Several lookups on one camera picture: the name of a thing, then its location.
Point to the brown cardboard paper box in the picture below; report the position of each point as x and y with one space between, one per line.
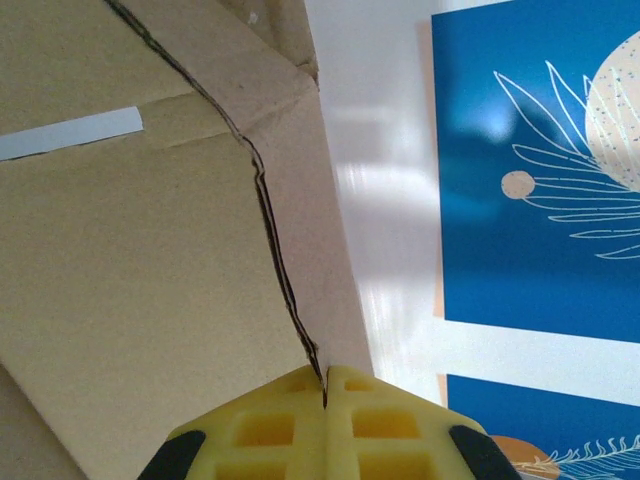
125 250

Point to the blue poster beige circle feather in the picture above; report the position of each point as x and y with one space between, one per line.
475 250

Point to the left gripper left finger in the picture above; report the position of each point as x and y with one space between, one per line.
260 435

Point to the blue poster orange circle feather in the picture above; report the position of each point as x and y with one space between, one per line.
500 410

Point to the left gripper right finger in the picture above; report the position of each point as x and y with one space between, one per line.
390 435

